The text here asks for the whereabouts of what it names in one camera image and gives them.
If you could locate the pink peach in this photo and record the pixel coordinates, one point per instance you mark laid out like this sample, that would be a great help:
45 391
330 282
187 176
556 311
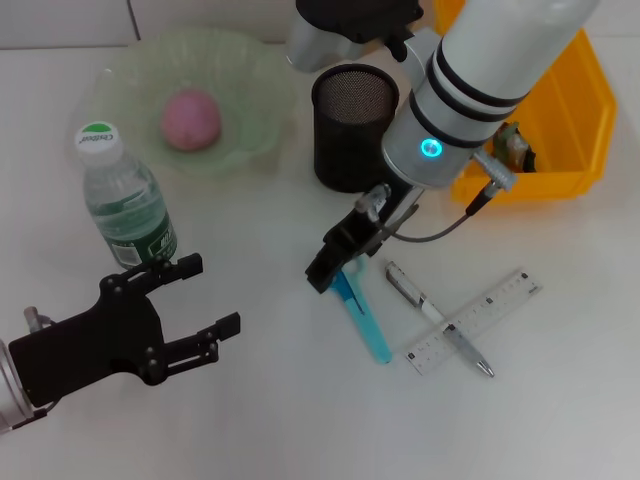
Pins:
191 122

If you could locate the black mesh pen holder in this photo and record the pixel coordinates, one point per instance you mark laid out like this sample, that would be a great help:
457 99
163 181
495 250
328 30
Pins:
340 150

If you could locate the transparent plastic ruler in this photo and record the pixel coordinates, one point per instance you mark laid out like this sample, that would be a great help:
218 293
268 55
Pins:
500 300

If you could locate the black grey wrist camera housing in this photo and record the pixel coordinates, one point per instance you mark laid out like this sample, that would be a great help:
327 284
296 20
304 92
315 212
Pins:
340 30

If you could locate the blue teal scissors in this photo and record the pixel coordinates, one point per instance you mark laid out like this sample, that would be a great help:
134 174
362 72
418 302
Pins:
370 335

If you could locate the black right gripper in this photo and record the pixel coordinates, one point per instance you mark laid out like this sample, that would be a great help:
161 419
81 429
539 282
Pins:
360 235

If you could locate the green plastic wrapper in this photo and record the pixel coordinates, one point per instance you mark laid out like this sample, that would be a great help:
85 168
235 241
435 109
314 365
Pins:
515 152

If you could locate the clear water bottle green label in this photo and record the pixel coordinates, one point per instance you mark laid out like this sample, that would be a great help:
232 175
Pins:
125 200

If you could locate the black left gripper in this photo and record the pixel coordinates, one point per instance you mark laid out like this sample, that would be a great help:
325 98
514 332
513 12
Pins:
95 345

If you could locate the yellow plastic storage bin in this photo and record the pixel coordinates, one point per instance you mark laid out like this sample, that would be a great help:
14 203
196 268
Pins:
575 125

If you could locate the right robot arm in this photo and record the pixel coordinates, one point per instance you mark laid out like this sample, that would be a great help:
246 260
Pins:
480 75

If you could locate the white silver ballpoint pen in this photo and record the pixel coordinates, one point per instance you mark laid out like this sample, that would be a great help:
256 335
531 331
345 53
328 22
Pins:
415 295

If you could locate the translucent green fruit plate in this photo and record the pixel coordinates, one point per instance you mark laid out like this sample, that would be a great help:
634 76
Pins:
235 75

